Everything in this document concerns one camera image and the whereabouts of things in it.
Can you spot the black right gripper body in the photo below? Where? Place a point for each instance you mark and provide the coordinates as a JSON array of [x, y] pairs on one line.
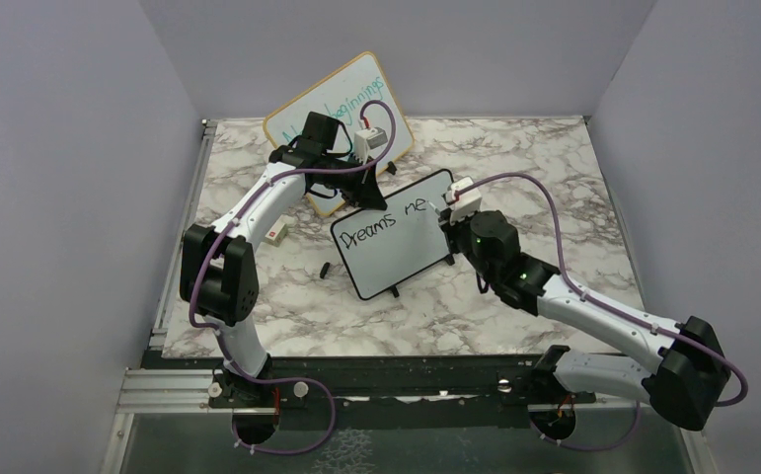
[[459, 238]]

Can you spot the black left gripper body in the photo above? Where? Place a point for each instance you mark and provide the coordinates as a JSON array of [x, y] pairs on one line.
[[350, 183]]

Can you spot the black framed whiteboard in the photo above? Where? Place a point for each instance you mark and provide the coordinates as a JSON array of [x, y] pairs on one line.
[[380, 248]]

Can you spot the black whiteboard marker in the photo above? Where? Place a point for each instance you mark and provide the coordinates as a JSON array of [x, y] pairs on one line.
[[435, 210]]

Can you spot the black marker cap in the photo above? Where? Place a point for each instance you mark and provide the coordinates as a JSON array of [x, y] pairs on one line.
[[324, 270]]

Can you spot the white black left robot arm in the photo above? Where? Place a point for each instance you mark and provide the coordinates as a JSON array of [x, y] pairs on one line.
[[219, 278]]

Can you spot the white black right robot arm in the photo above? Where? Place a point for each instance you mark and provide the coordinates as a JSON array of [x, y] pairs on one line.
[[676, 367]]

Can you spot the yellow framed whiteboard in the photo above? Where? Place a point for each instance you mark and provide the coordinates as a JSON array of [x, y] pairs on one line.
[[356, 93]]

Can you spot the black small-board stand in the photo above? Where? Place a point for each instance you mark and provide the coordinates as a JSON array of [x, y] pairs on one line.
[[448, 260]]

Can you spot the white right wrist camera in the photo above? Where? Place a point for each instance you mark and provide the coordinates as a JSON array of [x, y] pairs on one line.
[[463, 199]]

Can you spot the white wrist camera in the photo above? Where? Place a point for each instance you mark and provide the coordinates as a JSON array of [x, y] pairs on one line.
[[366, 140], [463, 199]]

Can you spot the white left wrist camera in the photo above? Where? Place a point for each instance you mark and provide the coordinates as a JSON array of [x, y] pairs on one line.
[[366, 140]]

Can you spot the aluminium side rail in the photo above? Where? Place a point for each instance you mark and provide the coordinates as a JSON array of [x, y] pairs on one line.
[[170, 290]]

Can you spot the black aluminium front base frame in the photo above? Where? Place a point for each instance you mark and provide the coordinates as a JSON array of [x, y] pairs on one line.
[[321, 394]]

